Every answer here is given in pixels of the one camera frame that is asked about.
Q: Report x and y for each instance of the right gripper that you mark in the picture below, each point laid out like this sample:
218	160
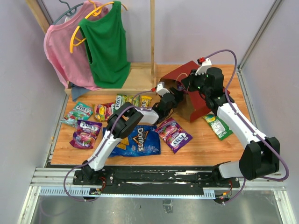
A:
189	80

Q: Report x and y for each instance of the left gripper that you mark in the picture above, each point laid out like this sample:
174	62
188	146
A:
179	95

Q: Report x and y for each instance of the red paper bag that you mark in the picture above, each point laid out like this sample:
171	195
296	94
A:
194	105

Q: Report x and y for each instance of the yellow M&M's bag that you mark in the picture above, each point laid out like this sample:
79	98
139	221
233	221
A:
145	101

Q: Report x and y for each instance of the purple Fox's berries bag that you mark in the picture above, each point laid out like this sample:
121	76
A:
173	134

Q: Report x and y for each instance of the green candy bag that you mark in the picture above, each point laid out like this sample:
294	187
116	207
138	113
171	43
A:
219	127

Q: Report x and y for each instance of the green Fox's spring tea bag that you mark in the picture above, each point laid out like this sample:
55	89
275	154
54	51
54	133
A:
122	99

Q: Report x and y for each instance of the dark blue snack wrapper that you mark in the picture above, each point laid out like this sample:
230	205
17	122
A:
143	141

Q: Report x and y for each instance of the orange Fox's fruits candy bag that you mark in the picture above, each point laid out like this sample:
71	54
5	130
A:
102	112

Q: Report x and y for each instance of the teal Fox's candy bag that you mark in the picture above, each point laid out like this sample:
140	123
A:
80	111

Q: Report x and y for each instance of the purple snack pack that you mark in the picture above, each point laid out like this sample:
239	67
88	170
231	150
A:
85	134

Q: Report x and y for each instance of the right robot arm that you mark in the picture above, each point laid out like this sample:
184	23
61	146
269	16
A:
260	154

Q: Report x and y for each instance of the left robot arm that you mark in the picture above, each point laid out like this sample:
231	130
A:
122	123

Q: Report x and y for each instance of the wooden clothes rack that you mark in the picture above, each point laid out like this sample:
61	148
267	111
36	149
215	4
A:
142	76

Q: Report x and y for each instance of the green tank top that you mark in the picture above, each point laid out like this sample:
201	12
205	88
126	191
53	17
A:
106	48

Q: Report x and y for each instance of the pink shirt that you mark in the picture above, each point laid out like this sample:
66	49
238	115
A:
70	67

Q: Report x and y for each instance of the teal hanger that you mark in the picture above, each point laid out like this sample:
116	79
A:
69	13

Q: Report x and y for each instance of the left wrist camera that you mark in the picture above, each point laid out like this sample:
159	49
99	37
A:
160	89

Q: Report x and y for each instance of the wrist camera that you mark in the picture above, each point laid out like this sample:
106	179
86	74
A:
160	89
204	64

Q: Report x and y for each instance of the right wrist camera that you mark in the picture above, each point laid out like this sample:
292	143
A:
204	64

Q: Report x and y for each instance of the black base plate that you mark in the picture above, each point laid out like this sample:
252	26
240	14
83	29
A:
156	180

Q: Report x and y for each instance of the aluminium rail frame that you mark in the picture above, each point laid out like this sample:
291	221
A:
52	177

